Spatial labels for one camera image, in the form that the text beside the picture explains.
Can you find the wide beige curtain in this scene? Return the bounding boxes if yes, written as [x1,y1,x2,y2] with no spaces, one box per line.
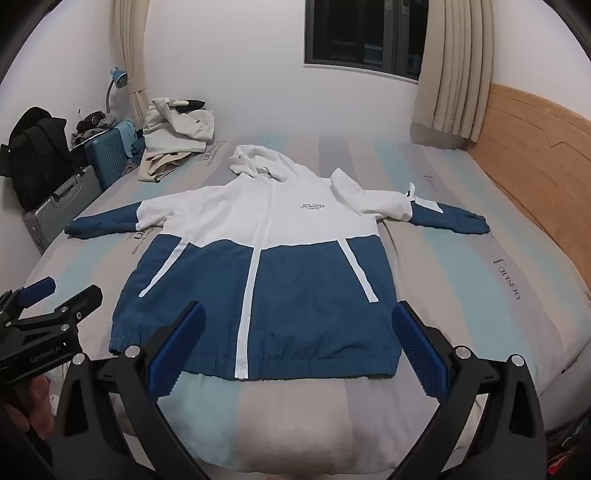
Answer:
[411,0,490,151]

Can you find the wooden headboard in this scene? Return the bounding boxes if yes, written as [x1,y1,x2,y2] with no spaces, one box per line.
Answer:
[464,83,591,296]

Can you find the narrow beige curtain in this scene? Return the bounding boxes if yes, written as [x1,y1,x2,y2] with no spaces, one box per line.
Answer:
[113,0,151,139]

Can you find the blue desk lamp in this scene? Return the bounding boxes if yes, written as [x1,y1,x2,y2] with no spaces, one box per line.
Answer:
[105,67,129,114]

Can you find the person's left hand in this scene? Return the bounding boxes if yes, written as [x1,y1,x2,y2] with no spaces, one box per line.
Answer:
[9,374,62,445]

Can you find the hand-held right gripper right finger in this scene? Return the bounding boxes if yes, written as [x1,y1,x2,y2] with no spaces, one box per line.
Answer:
[390,301,548,480]

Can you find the black backpack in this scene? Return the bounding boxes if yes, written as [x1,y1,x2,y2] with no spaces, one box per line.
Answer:
[0,106,77,210]

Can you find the silver hard case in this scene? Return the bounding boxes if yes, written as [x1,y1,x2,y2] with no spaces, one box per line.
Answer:
[23,164,103,254]

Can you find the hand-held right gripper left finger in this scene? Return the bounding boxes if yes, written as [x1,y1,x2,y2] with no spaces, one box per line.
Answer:
[48,302,213,480]

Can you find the white crumpled jacket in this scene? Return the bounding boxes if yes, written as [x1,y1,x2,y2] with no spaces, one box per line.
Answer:
[143,97,215,155]

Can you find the bed with striped sheet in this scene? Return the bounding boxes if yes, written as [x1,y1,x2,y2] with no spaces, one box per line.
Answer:
[21,129,591,480]

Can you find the dark cloth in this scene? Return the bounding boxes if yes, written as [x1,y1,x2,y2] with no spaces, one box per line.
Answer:
[71,108,121,144]

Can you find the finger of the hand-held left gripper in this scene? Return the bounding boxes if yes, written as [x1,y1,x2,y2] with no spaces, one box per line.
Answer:
[0,277,57,320]
[7,285,103,344]

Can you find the beige cloth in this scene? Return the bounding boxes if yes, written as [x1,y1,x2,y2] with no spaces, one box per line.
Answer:
[137,150,190,183]

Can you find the teal suitcase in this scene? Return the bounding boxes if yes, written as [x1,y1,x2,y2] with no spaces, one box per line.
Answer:
[83,120,139,190]

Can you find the dark window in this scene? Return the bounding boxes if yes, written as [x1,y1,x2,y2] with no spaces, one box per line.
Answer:
[303,0,430,84]

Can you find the blue and white hooded jacket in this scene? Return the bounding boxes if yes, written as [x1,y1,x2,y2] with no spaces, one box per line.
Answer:
[65,144,491,381]

